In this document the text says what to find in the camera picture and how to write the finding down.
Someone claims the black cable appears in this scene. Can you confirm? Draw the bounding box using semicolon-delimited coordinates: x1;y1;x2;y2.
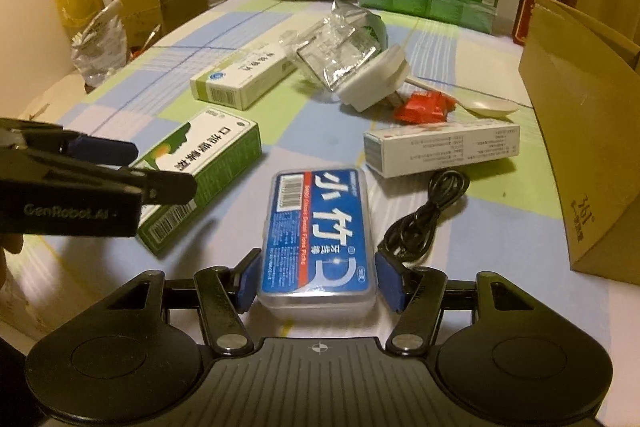
375;168;471;267

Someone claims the green white medicine box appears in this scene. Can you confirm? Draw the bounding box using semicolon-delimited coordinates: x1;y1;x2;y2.
134;108;262;255

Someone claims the blue dental floss pick box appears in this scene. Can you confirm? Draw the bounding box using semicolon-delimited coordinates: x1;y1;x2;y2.
257;166;378;322

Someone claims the long white medicine box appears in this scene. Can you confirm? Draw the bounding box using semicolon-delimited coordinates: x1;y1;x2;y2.
363;119;520;179

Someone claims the person's left hand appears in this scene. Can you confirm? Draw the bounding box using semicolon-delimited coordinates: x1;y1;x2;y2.
0;233;24;286

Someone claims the silver crumpled bag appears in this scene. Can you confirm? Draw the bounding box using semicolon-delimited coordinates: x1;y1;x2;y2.
70;0;128;89

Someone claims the white green ointment box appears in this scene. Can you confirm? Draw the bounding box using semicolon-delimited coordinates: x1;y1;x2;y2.
190;43;295;110

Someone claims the red snack packet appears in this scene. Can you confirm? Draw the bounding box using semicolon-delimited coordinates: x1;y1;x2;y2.
393;91;456;124

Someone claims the white plastic spoon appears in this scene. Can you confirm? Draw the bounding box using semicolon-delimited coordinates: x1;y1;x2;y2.
406;76;518;119

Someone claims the clear plastic blister pack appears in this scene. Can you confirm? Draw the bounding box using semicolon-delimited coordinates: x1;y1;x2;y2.
279;17;352;77

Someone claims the white plastic lid piece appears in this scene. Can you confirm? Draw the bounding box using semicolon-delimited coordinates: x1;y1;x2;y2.
336;44;411;113

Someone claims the silver green foil pouch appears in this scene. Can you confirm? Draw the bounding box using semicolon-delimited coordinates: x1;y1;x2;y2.
304;0;388;91

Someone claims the brown cardboard box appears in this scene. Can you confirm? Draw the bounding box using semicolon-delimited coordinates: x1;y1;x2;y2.
518;0;639;284

